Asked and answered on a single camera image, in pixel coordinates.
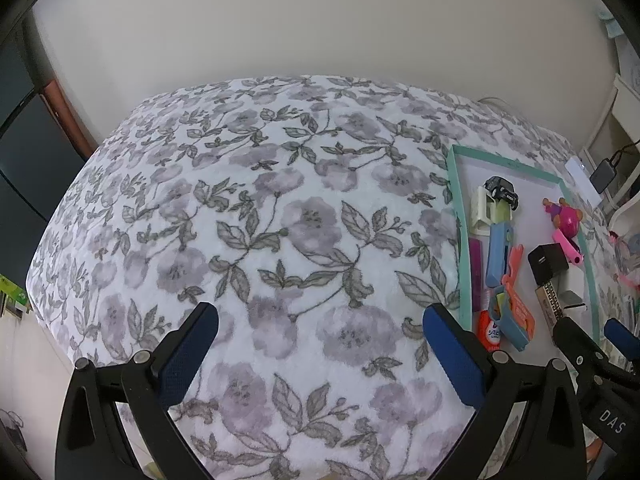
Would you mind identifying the small orange blue case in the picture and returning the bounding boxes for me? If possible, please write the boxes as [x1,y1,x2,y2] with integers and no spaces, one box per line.
[492,285,537,352]

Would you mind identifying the red and white bottle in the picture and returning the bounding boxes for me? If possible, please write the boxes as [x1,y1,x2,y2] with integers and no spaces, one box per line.
[476,309,505,351]

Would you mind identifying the grey power bank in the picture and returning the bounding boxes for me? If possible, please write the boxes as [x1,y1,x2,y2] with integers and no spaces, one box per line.
[590,157,617,192]

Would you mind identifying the purple lip balm tube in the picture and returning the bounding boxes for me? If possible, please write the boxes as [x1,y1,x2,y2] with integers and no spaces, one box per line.
[468,237,488,311]

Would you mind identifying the black charger block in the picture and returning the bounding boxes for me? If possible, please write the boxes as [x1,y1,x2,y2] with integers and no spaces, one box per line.
[527,243,571,286]

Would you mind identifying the teal-rimmed white box tray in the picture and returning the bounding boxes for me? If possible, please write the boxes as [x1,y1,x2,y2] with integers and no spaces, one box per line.
[446,144,603,346]

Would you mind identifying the cream hair claw clip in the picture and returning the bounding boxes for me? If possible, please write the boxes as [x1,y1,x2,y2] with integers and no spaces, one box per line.
[470,185,503,235]

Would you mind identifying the pink ball toy figure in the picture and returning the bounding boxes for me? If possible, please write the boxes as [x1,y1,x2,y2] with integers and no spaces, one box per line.
[541,197,586,236]

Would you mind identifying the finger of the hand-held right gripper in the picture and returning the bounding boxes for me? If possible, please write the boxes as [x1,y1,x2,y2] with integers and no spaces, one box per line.
[603,318,640,363]
[552,316,627,391]

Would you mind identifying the green boxes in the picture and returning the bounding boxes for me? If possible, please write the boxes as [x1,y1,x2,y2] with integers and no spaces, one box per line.
[0,272,31,316]

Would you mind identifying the white power adapter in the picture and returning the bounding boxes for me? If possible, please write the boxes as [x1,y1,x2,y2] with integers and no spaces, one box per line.
[560,287,588,318]

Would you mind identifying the black toy car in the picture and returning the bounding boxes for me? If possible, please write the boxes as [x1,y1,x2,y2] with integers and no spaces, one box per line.
[485,176,521,209]

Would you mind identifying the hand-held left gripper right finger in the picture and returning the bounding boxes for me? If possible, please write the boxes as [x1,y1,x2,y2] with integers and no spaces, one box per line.
[422,303,587,480]

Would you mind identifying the gold patterned lighter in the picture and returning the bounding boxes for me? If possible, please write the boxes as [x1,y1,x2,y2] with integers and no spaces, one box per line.
[535,282,566,333]

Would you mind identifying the grey floral blanket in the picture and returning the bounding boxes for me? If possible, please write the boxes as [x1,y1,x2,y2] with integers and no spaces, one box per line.
[25,75,616,480]

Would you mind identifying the dark cabinet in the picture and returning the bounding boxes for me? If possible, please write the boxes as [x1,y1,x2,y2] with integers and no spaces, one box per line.
[0,15,96,281]

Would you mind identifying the white power bank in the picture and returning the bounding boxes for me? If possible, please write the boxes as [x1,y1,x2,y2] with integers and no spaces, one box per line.
[565,157,603,206]

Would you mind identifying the pink wrist watch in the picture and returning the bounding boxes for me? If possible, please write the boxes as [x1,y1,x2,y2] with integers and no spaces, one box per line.
[552,230,585,266]

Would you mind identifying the clear bag with pink items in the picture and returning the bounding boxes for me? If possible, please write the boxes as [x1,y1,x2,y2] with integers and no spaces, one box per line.
[607,230,640,291]

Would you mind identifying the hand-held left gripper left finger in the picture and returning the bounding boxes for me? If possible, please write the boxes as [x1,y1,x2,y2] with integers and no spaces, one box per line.
[55,302,221,480]

